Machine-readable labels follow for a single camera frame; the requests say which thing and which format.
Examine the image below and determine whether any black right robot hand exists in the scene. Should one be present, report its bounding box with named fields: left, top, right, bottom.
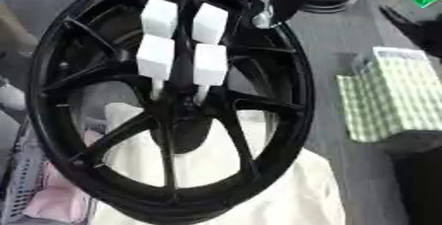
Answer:
left=378, top=5, right=442, bottom=60

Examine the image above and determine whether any black spoked wheel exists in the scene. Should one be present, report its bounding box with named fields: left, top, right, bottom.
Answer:
left=24, top=0, right=318, bottom=225

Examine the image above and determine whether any white cloth sheet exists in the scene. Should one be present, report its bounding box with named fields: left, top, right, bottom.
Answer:
left=90, top=102, right=349, bottom=225

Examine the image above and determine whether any pink cloth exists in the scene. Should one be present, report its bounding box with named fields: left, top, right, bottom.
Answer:
left=21, top=129, right=106, bottom=224

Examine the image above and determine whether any grey pierced crate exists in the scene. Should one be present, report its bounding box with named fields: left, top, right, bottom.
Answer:
left=0, top=118, right=48, bottom=225

